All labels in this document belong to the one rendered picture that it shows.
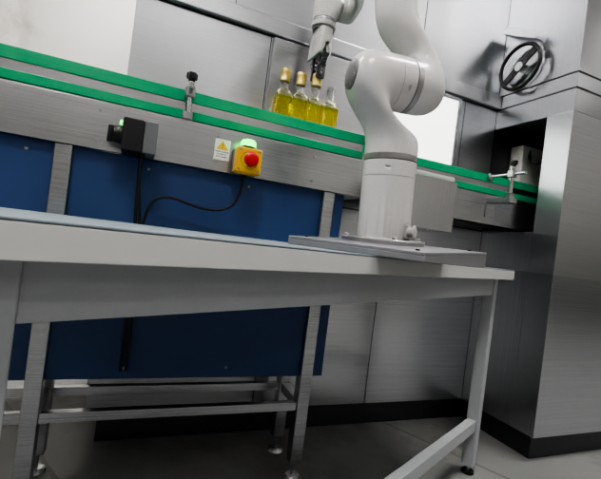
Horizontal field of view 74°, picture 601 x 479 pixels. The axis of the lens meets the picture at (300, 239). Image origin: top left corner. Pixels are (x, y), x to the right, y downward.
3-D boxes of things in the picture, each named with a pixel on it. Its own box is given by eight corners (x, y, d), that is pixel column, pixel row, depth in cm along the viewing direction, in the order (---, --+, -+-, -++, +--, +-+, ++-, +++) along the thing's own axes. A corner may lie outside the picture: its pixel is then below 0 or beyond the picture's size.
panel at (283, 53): (448, 174, 182) (456, 100, 182) (453, 173, 179) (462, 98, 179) (261, 130, 147) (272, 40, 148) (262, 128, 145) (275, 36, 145)
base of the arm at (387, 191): (436, 247, 94) (445, 168, 93) (402, 246, 79) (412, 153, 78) (366, 239, 106) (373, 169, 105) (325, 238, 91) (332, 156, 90)
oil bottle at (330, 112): (325, 163, 145) (332, 105, 145) (332, 162, 139) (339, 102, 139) (311, 161, 142) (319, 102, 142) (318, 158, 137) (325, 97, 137)
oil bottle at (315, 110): (311, 161, 142) (318, 102, 142) (318, 158, 137) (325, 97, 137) (296, 157, 140) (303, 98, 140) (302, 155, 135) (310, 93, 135)
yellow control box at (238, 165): (253, 179, 116) (256, 154, 116) (260, 177, 109) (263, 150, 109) (229, 175, 113) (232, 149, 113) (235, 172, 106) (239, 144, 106)
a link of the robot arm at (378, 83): (428, 162, 88) (439, 53, 87) (353, 151, 82) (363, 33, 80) (397, 168, 99) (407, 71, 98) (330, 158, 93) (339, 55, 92)
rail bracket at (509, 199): (489, 218, 167) (495, 164, 167) (525, 218, 151) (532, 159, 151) (480, 216, 165) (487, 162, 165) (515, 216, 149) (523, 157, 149)
